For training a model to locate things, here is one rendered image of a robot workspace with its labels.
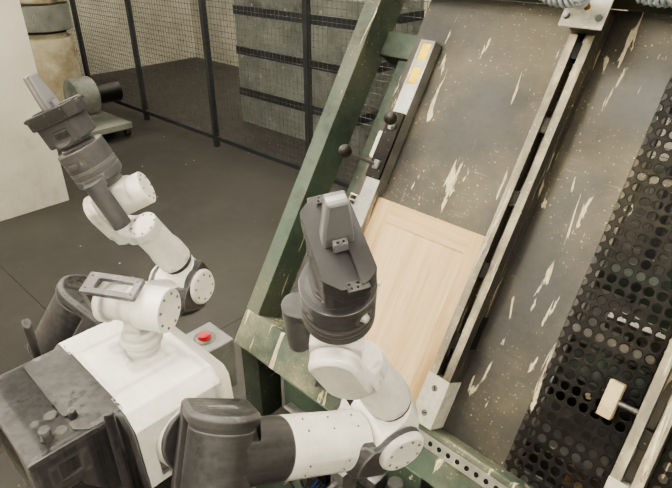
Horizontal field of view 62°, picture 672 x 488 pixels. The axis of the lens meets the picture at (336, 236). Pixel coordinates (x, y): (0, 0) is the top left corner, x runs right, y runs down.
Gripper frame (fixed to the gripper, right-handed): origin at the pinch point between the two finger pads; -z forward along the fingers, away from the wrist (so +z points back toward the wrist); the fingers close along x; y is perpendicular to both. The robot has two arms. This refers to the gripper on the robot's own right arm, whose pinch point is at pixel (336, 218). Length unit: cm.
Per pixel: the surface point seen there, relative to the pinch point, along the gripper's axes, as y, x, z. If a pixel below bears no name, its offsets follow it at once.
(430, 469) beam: 22, -2, 100
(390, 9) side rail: 52, 119, 53
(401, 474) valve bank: 16, 1, 107
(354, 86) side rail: 35, 104, 68
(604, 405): 55, -6, 74
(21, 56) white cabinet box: -133, 373, 196
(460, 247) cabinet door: 44, 41, 75
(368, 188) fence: 29, 71, 78
